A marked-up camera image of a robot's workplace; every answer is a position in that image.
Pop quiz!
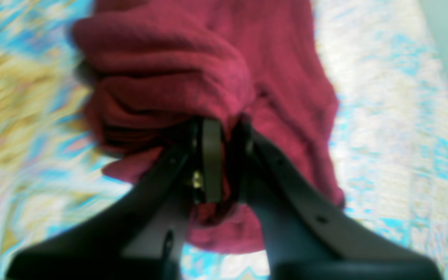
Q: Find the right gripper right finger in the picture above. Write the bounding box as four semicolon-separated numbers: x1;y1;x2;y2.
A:
229;122;442;280

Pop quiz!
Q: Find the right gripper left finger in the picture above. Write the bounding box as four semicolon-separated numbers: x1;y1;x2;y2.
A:
6;119;222;280

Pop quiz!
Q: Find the dark red t-shirt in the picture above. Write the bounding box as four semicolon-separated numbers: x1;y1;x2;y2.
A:
72;0;345;254

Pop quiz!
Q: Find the patterned tile tablecloth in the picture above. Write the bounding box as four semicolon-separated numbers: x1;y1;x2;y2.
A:
0;0;448;280

